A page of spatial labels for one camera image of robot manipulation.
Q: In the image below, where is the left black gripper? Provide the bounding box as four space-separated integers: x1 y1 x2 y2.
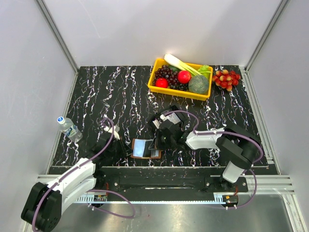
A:
106 136 134 159

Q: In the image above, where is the brown leather card holder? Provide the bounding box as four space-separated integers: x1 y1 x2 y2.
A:
131 139 162 159

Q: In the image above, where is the black card box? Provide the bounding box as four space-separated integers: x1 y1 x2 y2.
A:
148 105 188 131

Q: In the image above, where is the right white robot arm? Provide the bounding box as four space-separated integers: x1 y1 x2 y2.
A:
151 122 263 191

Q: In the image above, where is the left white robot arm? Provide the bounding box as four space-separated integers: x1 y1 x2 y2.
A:
21 126 126 232

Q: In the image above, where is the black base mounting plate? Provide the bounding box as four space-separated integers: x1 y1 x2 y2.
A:
96 167 248 193

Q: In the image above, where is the clear plastic water bottle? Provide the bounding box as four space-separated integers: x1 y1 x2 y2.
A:
57 116 83 143

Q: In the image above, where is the yellow plastic basket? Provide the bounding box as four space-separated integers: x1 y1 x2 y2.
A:
147 58 213 101

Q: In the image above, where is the red apple front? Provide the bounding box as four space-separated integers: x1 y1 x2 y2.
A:
155 78 169 88

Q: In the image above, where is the red apple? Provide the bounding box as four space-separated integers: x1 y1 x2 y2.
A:
178 71 192 84
155 78 169 88

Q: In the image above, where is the dark purple grape bunch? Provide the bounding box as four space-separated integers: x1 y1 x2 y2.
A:
152 65 188 91

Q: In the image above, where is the red apple back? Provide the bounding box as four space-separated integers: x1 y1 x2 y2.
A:
178 71 192 84

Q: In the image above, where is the green netted melon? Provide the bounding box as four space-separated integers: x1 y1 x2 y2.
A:
188 75 209 95

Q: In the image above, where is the green cucumber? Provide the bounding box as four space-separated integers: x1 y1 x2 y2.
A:
169 65 180 72

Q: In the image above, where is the white green leek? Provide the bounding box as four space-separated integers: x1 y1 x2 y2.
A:
164 54 201 76

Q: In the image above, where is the red cherry cluster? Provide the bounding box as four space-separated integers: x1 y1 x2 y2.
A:
212 69 241 92

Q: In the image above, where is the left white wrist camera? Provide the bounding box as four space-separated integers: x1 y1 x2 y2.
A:
104 125 120 140

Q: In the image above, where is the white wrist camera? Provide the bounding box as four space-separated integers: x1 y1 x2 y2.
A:
160 115 169 121
104 125 120 140

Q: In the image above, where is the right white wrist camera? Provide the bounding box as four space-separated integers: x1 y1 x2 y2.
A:
160 115 169 121

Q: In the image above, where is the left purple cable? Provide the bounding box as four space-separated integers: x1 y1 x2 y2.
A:
31 117 136 232

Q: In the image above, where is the aluminium frame rail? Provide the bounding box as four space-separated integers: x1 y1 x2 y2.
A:
33 174 296 206

